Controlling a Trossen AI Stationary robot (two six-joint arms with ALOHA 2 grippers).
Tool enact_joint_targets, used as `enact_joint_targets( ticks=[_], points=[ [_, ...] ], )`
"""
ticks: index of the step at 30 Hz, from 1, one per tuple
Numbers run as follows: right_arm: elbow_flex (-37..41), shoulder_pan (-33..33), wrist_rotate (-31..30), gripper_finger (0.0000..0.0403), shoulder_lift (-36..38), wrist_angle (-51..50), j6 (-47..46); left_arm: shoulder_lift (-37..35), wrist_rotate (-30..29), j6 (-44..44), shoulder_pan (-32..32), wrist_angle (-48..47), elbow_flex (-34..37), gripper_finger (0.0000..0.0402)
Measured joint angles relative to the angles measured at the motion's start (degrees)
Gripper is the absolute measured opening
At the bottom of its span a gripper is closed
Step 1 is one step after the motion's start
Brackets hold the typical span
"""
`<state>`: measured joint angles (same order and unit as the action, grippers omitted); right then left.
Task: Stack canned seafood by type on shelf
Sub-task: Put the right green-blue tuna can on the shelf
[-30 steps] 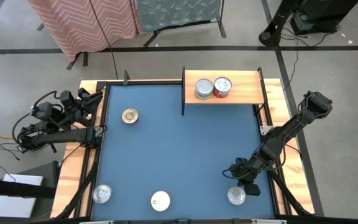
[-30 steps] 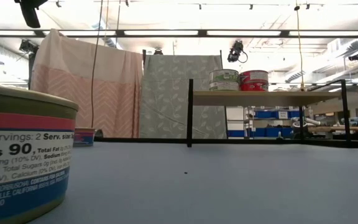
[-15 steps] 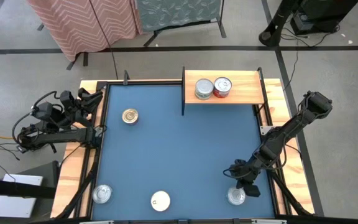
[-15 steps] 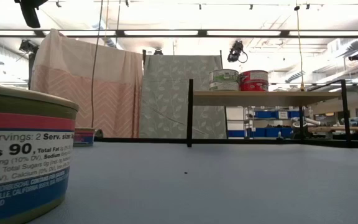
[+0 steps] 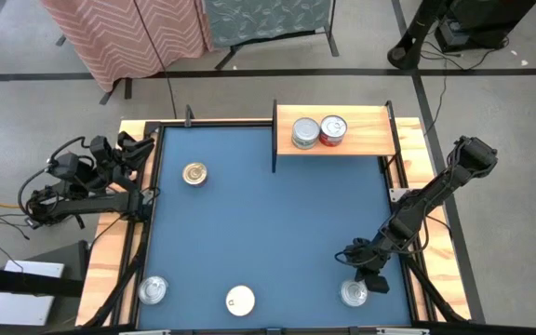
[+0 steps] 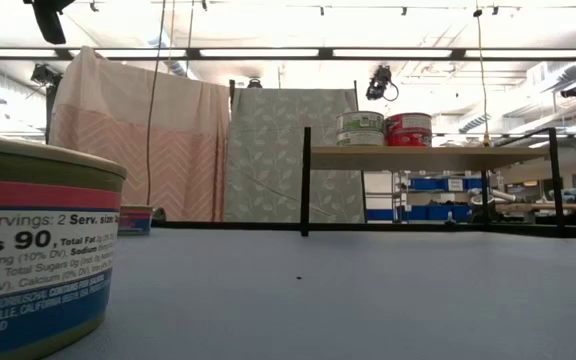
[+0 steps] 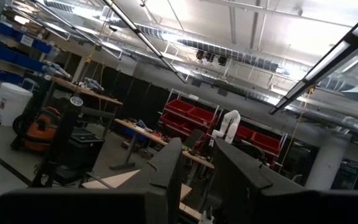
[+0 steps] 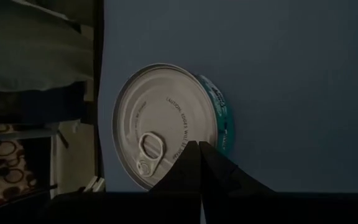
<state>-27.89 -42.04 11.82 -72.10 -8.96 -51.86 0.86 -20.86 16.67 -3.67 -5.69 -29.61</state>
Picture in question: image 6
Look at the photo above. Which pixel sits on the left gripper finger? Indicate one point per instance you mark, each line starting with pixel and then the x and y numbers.
pixel 50 25

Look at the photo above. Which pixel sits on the red label seafood can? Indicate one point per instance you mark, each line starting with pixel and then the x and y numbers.
pixel 409 139
pixel 408 122

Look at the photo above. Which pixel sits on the pink chevron curtain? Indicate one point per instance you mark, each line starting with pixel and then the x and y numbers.
pixel 138 150

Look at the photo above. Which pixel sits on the red blue label salmon can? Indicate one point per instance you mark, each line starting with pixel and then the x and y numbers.
pixel 38 250
pixel 135 221

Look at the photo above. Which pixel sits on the long LED light bar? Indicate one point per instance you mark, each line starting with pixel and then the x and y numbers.
pixel 288 53

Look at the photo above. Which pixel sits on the green leaf print curtain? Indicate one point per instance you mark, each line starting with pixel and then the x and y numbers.
pixel 288 160

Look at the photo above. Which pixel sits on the blue storage bins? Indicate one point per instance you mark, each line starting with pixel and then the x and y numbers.
pixel 438 212

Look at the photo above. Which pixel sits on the wooden workbench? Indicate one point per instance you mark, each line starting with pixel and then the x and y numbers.
pixel 543 206

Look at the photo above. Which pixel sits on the black round ceiling speaker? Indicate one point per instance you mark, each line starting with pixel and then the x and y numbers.
pixel 573 91

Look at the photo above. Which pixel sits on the black mounted camera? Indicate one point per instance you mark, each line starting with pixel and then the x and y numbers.
pixel 45 75

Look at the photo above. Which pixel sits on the black overhead camera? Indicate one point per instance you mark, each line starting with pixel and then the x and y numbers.
pixel 380 82

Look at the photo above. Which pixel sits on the wooden shelf black metal frame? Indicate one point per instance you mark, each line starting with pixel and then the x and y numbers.
pixel 418 159

